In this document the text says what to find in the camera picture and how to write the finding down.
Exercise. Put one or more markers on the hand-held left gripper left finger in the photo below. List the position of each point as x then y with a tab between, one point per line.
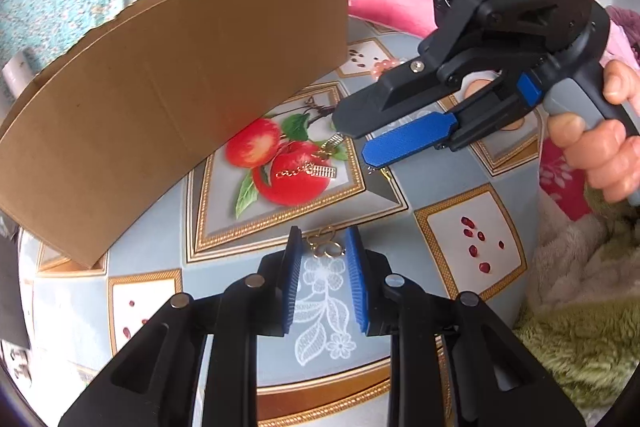
292	282

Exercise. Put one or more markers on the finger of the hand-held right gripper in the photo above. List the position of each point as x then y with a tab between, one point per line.
390	102
410	139

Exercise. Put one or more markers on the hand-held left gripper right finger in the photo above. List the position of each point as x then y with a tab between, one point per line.
356	282

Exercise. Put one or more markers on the brown cardboard box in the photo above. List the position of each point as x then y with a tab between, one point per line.
175	82

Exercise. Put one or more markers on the person's right hand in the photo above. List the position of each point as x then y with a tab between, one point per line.
600	157

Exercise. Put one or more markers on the green fluffy garment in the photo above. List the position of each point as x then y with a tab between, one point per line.
585	352

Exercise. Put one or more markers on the grey cabinet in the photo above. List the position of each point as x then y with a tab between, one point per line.
12	297

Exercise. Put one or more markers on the white paper roll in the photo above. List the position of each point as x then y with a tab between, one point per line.
20	72

